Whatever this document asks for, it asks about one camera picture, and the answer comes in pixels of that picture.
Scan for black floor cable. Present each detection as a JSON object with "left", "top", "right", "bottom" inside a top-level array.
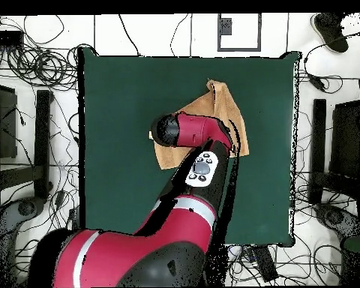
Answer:
[
  {"left": 169, "top": 13, "right": 189, "bottom": 57},
  {"left": 118, "top": 13, "right": 143, "bottom": 57}
]

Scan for black rectangular box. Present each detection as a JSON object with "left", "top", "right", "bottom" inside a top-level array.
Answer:
[{"left": 0, "top": 29, "right": 25, "bottom": 47}]

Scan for orange terry towel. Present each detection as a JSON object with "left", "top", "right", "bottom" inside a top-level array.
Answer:
[{"left": 148, "top": 79, "right": 249, "bottom": 171}]

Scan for grey square frame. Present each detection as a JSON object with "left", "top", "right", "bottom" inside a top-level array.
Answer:
[{"left": 217, "top": 13, "right": 263, "bottom": 53}]

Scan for person's dark shoe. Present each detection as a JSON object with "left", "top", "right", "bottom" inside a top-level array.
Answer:
[{"left": 310, "top": 12, "right": 350, "bottom": 54}]

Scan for dark green table cloth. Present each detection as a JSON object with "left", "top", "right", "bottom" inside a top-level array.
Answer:
[{"left": 77, "top": 47, "right": 302, "bottom": 249}]

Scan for narrow black power strip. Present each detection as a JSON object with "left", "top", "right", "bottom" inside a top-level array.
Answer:
[{"left": 67, "top": 205, "right": 83, "bottom": 230}]

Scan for coiled black cable bundle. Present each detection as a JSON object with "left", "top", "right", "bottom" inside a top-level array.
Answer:
[{"left": 5, "top": 43, "right": 80, "bottom": 91}]

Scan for black power adapter with cable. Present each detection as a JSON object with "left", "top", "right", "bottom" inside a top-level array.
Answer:
[{"left": 302, "top": 25, "right": 360, "bottom": 95}]

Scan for wide black power strip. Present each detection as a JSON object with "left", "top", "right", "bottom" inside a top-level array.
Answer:
[{"left": 251, "top": 245, "right": 279, "bottom": 283}]

